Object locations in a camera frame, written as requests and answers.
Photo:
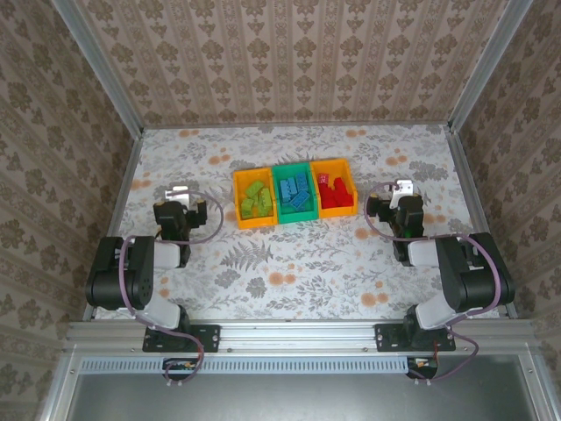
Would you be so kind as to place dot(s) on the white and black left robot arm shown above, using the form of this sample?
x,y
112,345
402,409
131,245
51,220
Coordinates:
x,y
168,254

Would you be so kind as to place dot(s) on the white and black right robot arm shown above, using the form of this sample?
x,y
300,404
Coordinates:
x,y
464,272

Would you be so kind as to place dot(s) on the green plastic bin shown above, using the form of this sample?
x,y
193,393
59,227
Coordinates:
x,y
280,216

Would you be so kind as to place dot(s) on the small red lego brick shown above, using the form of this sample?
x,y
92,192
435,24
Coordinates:
x,y
323,179

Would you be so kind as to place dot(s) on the long lime green lego brick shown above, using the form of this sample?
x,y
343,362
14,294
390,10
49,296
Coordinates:
x,y
254,189

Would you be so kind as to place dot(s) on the long red lego brick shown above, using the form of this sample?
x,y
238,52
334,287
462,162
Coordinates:
x,y
331,191

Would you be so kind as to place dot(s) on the floral tablecloth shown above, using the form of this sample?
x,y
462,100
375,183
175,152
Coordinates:
x,y
197,144

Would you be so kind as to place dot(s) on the orange plastic bin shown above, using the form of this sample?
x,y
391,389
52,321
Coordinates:
x,y
337,212
239,177

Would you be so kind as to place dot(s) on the aluminium table side rail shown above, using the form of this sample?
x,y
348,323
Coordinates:
x,y
125,188
464,175

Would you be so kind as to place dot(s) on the aluminium frame post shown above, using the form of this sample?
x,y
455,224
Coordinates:
x,y
98,68
491,66

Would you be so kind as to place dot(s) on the grey metal panel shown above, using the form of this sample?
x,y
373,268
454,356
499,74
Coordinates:
x,y
298,399

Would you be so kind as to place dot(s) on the aluminium lower frame bar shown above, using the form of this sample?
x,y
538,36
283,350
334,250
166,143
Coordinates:
x,y
61,386
537,386

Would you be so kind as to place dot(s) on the aluminium table back rail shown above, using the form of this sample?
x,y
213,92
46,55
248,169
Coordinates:
x,y
298,126

